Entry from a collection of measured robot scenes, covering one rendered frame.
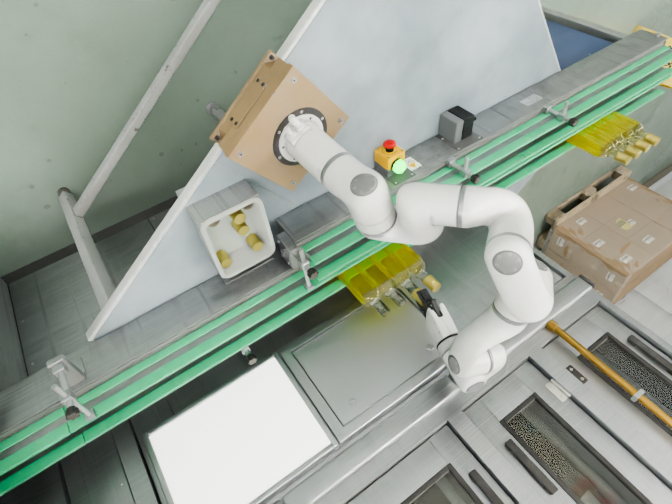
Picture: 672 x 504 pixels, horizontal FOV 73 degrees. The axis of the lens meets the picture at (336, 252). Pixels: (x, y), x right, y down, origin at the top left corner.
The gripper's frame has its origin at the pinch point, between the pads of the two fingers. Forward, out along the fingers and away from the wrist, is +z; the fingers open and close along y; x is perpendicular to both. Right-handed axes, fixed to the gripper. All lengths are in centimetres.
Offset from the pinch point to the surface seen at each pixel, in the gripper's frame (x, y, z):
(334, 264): 20.5, 6.7, 17.6
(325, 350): 30.8, -12.2, 2.3
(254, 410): 55, -12, -8
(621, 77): -110, 13, 55
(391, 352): 12.7, -12.4, -5.8
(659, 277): -357, -314, 116
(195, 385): 71, -15, 8
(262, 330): 46.5, -2.6, 10.2
